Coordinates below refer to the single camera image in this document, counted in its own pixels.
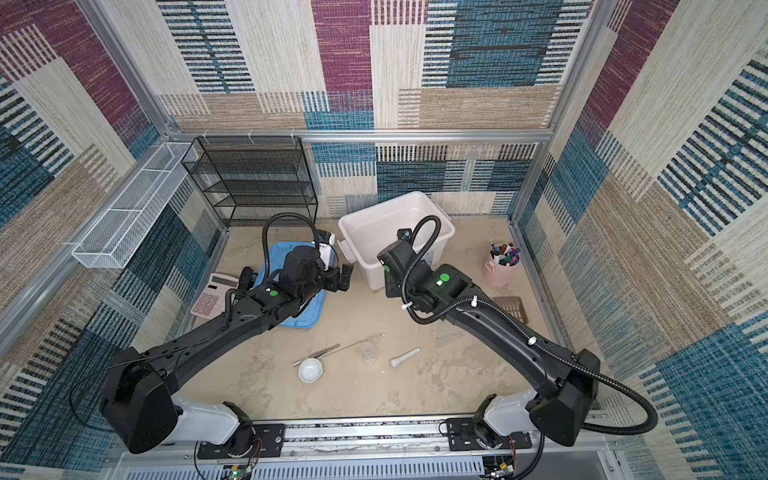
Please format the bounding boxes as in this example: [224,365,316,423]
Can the black metal tongs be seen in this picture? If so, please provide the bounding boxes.
[292,343,340,367]

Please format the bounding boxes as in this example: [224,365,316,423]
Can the black wire shelf rack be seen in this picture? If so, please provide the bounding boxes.
[182,136,318,227]

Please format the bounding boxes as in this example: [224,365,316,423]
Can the white ceramic pestle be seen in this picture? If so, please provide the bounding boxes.
[389,347,421,369]

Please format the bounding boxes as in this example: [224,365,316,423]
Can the pink calculator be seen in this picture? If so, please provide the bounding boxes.
[191,273,238,320]

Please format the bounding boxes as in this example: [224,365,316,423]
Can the white mesh wall basket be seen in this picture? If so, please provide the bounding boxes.
[72,142,189,269]

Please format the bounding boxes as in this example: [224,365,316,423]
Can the white plastic storage bin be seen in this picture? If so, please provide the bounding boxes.
[338,192,456,291]

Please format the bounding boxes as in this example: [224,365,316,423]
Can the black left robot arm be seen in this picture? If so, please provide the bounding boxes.
[101,245,354,457]

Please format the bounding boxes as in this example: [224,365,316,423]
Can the brown plastic scoop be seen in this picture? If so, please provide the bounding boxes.
[494,296,528,325]

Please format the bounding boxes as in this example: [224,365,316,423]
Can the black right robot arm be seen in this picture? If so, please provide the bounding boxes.
[377,229,658,446]

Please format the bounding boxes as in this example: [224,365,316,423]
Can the white ceramic mortar bowl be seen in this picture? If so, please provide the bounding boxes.
[298,358,324,384]

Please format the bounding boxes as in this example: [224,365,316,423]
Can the pink metal pen bucket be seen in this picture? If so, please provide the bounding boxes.
[483,243,521,287]

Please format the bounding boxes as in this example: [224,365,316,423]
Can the blue plastic bin lid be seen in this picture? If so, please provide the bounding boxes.
[253,242,341,329]

